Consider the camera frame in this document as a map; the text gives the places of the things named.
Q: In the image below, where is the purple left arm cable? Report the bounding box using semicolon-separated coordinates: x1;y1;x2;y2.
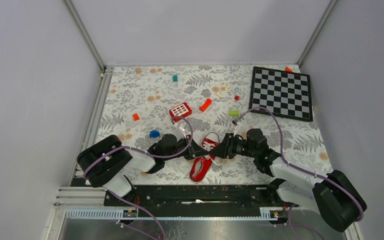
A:
82;115;194;240

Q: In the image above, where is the small orange cube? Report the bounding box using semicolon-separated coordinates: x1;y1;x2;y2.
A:
132;113;140;121

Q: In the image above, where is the blue plastic toy piece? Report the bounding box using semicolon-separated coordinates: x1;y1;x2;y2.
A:
149;130;161;138

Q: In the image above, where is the floral patterned table mat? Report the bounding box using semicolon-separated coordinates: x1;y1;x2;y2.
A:
95;65;332;185

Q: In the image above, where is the orange red curved block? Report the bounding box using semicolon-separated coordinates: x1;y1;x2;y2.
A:
199;98;212;112

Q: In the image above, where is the red white window brick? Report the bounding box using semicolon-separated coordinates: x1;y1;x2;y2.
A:
168;102;192;118

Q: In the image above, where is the green rectangular block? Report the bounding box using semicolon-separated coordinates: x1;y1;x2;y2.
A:
228;110;241;117

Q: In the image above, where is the black grey chessboard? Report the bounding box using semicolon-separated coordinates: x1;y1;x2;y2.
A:
248;66;314;122

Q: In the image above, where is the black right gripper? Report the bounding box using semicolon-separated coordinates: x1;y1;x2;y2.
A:
209;133;258;160

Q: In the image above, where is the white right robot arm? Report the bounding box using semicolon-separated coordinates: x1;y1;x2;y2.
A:
210;128;367;233

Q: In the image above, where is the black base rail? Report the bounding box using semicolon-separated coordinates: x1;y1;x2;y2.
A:
104;184;301;219

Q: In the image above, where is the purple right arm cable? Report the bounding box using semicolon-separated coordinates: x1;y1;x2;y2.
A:
233;106;365;240

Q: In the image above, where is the orange block behind chessboard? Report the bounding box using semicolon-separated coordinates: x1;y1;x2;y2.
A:
285;67;293;73

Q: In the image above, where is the red canvas sneaker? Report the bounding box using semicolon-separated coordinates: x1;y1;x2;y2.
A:
189;132;220;183

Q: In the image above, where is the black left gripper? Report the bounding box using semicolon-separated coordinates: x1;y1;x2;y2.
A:
163;134;209;162

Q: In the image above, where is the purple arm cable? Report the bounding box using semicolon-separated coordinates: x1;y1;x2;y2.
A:
233;106;365;240
82;115;194;240

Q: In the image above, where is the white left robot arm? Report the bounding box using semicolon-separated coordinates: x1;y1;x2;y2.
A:
76;133;210;206

